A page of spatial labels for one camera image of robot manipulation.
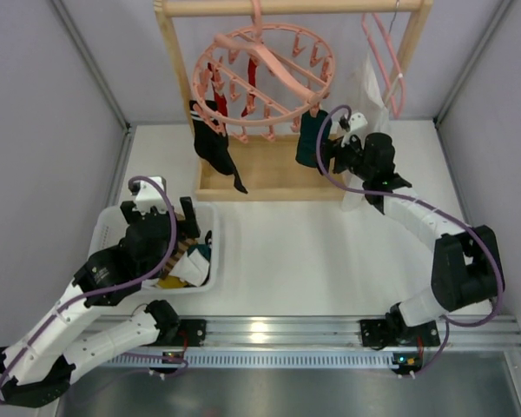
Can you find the dark green sock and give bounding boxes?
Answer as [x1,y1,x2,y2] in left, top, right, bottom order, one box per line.
[295,109,328,169]

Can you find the pink round clip hanger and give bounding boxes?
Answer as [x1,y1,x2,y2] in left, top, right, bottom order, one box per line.
[191,1,336,143]

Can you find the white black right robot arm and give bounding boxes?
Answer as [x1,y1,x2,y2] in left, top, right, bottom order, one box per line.
[315,133,505,345]

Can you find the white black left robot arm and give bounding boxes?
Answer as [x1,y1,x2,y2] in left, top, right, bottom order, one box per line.
[0,196,201,408]

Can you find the pink clothes hanger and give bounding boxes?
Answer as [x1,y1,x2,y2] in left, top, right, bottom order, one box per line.
[360,11,406,119]

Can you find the brown striped sock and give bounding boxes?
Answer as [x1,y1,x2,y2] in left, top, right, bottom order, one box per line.
[160,238,198,279]

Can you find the green sock in basket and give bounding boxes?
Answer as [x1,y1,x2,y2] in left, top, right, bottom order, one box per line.
[187,244,212,261]

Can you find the white folded sock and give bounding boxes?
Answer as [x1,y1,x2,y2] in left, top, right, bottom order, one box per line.
[170,251,210,287]

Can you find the white plastic basket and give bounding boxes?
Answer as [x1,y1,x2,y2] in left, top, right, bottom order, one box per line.
[89,202,221,297]

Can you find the yellow sock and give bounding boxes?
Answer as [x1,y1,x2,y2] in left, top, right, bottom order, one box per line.
[155,275,188,289]

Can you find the white hanging cloth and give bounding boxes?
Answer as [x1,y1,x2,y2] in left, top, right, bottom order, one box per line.
[340,54,392,212]

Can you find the wooden clothes rack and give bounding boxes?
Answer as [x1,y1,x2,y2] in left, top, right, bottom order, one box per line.
[154,1,432,202]

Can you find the black sock white stripes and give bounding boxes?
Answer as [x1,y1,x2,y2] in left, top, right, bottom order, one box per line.
[189,100,248,195]

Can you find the red sock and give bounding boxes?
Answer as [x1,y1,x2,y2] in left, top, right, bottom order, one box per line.
[208,63,228,116]
[241,56,258,117]

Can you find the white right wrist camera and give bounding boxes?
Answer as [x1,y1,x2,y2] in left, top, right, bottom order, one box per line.
[340,112,368,133]

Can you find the aluminium rail base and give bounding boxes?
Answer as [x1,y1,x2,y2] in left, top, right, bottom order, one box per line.
[51,315,521,379]

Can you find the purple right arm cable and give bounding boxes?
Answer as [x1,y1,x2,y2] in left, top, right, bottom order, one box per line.
[314,104,505,374]

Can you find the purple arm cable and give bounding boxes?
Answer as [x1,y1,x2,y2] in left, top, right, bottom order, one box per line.
[314,104,505,374]
[0,175,190,405]

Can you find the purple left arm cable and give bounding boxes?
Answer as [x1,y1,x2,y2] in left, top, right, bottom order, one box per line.
[0,175,190,405]

